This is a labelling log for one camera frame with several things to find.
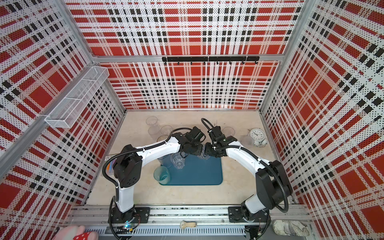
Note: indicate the green textured plastic cup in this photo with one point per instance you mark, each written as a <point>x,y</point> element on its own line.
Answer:
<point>162,175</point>

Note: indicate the clear faceted cup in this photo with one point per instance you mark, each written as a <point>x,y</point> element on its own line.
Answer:
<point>178,160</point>

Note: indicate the clear cup beside frosted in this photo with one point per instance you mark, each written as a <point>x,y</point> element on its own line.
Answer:
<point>166,130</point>

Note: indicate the blue frosted plastic cup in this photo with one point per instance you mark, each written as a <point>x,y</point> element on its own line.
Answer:
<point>165,161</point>

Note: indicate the white crumpled cloth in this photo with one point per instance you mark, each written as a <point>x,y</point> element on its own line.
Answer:
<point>290,228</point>

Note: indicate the colourful marker pack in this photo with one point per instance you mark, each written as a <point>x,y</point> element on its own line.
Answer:
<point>110,169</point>

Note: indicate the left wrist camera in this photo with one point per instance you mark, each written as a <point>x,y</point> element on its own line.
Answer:
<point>196,134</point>

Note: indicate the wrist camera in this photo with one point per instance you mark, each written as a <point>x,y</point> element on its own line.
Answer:
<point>216,135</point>
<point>196,134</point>

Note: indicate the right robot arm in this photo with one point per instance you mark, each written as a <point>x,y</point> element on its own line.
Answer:
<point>272,184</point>

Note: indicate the yellow transparent plastic cup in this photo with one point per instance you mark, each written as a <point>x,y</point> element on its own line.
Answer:
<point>162,138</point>

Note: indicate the white wire mesh basket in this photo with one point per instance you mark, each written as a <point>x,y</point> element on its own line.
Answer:
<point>69,109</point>

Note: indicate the teal plastic tray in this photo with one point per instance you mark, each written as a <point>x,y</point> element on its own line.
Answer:
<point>197,172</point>

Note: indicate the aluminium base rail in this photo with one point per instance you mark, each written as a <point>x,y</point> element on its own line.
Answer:
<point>164,220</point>

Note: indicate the small beige wooden object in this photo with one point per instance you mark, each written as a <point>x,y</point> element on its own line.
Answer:
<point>184,225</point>

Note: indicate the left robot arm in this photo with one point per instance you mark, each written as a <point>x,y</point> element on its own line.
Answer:
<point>124,169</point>

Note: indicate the white analog alarm clock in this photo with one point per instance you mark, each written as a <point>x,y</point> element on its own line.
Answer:
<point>259,137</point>

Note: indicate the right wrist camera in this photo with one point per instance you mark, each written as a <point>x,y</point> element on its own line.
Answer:
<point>216,135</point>

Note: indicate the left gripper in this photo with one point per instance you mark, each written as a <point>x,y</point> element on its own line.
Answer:
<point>198,152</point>

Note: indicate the frosted clear plastic cup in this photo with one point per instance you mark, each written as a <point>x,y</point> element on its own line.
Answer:
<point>154,132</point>

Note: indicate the black hook rail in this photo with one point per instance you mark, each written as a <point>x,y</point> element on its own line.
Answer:
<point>211,59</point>

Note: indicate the pink plush toy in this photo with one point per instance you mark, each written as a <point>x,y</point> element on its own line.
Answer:
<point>75,233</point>

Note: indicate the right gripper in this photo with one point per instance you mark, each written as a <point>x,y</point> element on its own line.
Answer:
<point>208,145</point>

